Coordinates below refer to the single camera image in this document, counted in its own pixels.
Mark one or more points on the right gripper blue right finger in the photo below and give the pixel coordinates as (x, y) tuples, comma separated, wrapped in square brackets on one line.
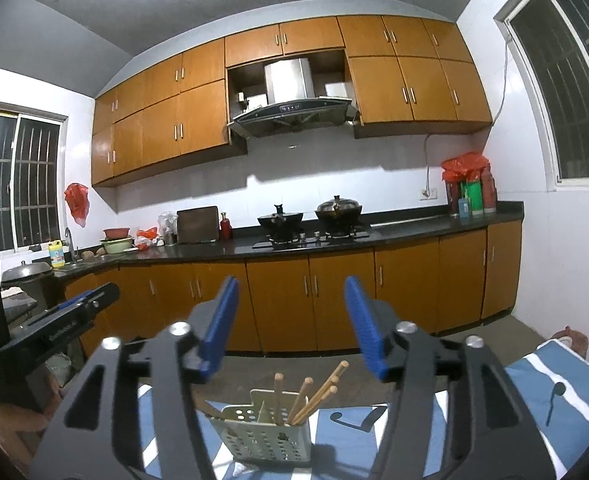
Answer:
[(368, 328)]

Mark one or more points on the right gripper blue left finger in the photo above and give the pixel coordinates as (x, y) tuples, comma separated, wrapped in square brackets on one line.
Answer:
[(222, 316)]

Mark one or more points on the person's left hand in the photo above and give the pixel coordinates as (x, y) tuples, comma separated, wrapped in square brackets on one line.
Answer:
[(20, 434)]

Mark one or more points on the wooden lower cabinets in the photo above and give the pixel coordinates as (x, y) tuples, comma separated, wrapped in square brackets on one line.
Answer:
[(295, 304)]

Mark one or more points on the wooden cabinets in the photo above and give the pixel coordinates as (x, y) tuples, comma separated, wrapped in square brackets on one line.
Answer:
[(381, 75), (295, 304)]

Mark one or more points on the grey pot lid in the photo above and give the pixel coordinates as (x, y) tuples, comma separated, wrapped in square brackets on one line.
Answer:
[(24, 273)]

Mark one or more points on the red bottle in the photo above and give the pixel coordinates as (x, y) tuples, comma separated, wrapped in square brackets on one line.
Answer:
[(225, 227)]

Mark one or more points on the black lidded wok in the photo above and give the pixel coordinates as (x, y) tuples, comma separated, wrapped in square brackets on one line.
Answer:
[(339, 216)]

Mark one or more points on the gas stove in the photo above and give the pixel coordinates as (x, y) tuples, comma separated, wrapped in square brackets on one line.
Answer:
[(317, 240)]

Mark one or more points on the dark wooden cutting board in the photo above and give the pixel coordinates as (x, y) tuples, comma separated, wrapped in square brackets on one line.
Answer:
[(198, 225)]

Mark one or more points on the clear bag jar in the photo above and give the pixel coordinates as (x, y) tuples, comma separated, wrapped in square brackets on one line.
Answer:
[(168, 227)]

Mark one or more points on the orange plastic bag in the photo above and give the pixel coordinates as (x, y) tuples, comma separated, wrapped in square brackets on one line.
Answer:
[(146, 239)]

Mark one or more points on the yellow detergent bottle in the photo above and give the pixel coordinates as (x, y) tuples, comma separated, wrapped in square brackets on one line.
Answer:
[(56, 254)]

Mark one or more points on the green perforated utensil holder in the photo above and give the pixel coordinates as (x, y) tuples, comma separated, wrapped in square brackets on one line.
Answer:
[(258, 432)]

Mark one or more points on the green basin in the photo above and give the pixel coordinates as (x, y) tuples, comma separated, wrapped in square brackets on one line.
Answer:
[(118, 245)]

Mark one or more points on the red basin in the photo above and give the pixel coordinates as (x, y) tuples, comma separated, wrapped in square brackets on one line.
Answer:
[(116, 233)]

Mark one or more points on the sink faucet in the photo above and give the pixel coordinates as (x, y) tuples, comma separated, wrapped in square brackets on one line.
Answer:
[(68, 241)]

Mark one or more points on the red bag of bottles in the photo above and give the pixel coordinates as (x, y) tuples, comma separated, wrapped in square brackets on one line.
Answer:
[(470, 185)]

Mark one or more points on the left barred window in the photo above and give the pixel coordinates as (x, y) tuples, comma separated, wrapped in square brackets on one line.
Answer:
[(29, 181)]

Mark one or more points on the barred window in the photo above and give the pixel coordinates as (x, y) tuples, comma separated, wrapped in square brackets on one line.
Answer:
[(551, 39), (29, 181)]

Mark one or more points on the steel range hood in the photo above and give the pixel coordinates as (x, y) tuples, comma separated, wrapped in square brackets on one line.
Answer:
[(291, 94)]

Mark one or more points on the blue white striped tablecloth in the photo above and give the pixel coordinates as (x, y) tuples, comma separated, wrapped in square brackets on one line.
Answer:
[(553, 380)]

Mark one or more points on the wooden upper cabinets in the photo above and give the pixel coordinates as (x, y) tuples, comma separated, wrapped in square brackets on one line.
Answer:
[(381, 75)]

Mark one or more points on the right barred window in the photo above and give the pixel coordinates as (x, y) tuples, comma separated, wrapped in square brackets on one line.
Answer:
[(551, 39)]

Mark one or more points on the black wok with handle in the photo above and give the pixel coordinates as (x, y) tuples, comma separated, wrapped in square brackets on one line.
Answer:
[(282, 226)]

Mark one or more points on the wall socket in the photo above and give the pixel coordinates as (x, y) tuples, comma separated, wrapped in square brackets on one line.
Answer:
[(429, 194)]

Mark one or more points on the red plastic bag on wall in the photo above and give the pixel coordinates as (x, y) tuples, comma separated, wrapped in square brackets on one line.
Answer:
[(76, 196)]

